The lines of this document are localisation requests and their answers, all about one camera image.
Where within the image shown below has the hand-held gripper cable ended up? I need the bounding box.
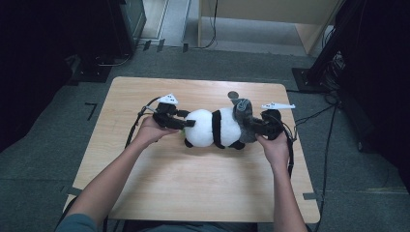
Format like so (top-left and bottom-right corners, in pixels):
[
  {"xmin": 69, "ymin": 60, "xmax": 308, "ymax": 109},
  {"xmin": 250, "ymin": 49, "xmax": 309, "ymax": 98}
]
[
  {"xmin": 274, "ymin": 114, "xmax": 298, "ymax": 178},
  {"xmin": 125, "ymin": 96, "xmax": 161, "ymax": 149}
]

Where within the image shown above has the person's right hand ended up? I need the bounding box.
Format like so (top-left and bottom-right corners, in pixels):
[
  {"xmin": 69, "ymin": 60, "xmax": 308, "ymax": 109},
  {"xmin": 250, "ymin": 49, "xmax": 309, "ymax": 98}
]
[{"xmin": 256, "ymin": 130, "xmax": 291, "ymax": 174}]

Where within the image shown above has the tangled cable bundle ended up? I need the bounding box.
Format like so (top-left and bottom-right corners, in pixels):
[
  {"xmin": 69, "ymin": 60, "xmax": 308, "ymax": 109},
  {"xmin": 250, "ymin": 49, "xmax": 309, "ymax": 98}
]
[{"xmin": 322, "ymin": 51, "xmax": 346, "ymax": 104}]

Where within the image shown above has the grey fuzzy cloth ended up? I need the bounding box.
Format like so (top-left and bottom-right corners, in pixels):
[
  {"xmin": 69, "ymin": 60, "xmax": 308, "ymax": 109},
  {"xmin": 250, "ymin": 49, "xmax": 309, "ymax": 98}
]
[{"xmin": 232, "ymin": 98, "xmax": 259, "ymax": 144}]

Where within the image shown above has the angled black floor tape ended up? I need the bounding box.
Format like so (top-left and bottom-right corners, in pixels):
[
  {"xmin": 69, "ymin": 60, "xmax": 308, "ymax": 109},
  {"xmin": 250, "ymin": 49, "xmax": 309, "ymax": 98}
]
[{"xmin": 84, "ymin": 101, "xmax": 99, "ymax": 122}]

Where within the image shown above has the short black floor cable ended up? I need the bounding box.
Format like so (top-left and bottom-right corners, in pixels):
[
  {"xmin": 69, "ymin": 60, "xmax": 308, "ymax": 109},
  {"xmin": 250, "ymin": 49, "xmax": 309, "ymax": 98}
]
[{"xmin": 294, "ymin": 102, "xmax": 337, "ymax": 127}]

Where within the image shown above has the black metal stand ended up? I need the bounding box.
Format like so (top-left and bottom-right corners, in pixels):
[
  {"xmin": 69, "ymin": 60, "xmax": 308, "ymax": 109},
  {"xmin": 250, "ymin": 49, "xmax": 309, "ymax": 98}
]
[{"xmin": 291, "ymin": 0, "xmax": 366, "ymax": 95}]

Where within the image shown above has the light wooden cabinet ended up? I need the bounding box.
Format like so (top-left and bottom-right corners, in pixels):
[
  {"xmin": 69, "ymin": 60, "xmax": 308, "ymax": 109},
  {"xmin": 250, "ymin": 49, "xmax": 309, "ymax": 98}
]
[{"xmin": 197, "ymin": 0, "xmax": 342, "ymax": 56}]

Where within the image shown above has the black equipment cabinet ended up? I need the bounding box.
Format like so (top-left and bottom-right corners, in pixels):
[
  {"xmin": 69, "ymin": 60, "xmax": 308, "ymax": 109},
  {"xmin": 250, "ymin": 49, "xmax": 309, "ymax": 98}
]
[{"xmin": 107, "ymin": 0, "xmax": 148, "ymax": 57}]

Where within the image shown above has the left hand-held gripper cable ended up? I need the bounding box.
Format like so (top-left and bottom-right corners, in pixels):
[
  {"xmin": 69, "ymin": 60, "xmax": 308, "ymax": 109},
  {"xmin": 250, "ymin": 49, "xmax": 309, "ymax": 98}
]
[{"xmin": 125, "ymin": 96, "xmax": 161, "ymax": 149}]

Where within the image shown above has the long black floor cable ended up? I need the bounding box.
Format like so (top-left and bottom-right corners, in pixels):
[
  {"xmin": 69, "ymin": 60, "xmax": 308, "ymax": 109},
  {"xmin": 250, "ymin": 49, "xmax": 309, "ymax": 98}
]
[{"xmin": 313, "ymin": 104, "xmax": 337, "ymax": 232}]

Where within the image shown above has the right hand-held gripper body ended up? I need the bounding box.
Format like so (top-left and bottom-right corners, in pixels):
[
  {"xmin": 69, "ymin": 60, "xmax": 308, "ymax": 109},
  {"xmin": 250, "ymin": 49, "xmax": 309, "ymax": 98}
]
[{"xmin": 260, "ymin": 101, "xmax": 296, "ymax": 141}]

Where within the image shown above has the dark curtain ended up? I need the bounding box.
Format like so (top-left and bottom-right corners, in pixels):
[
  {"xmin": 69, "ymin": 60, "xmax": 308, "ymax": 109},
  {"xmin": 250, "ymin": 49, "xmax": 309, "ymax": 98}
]
[
  {"xmin": 0, "ymin": 0, "xmax": 73, "ymax": 153},
  {"xmin": 335, "ymin": 0, "xmax": 410, "ymax": 191}
]

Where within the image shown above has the black hanging cable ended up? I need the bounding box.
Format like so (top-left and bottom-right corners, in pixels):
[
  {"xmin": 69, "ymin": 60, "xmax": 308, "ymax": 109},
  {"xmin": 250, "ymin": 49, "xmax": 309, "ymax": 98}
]
[{"xmin": 192, "ymin": 0, "xmax": 219, "ymax": 50}]

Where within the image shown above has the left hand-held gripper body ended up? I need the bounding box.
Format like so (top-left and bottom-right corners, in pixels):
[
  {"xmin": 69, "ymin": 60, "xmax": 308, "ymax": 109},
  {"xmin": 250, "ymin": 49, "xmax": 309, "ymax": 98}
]
[{"xmin": 152, "ymin": 93, "xmax": 180, "ymax": 130}]

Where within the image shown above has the person's dark teal clothing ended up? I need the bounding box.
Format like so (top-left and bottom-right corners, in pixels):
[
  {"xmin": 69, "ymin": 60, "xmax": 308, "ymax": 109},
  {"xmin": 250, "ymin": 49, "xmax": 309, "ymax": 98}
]
[{"xmin": 54, "ymin": 213, "xmax": 259, "ymax": 232}]

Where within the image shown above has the panda plush toy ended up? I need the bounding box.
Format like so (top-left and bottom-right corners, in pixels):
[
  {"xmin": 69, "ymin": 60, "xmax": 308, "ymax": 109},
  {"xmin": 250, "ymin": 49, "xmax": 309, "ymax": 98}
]
[{"xmin": 183, "ymin": 106, "xmax": 247, "ymax": 151}]

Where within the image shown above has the looped black floor cable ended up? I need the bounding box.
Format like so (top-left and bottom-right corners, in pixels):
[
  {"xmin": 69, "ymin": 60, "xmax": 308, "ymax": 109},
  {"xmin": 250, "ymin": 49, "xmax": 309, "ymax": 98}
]
[{"xmin": 95, "ymin": 52, "xmax": 132, "ymax": 68}]

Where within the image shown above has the right hand-held gripper cable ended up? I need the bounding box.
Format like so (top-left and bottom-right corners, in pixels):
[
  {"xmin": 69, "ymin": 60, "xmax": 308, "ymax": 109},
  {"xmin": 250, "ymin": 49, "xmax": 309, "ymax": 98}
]
[{"xmin": 274, "ymin": 114, "xmax": 298, "ymax": 178}]

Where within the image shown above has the black floor base plate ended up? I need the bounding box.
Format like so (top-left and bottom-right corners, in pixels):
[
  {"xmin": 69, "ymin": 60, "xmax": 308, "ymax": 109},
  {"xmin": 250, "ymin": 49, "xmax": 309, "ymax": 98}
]
[{"xmin": 69, "ymin": 54, "xmax": 112, "ymax": 86}]

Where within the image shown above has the person's left hand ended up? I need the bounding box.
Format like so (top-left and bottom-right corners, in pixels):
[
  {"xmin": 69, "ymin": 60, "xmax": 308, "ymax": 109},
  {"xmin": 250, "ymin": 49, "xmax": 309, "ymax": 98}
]
[{"xmin": 133, "ymin": 115, "xmax": 181, "ymax": 152}]

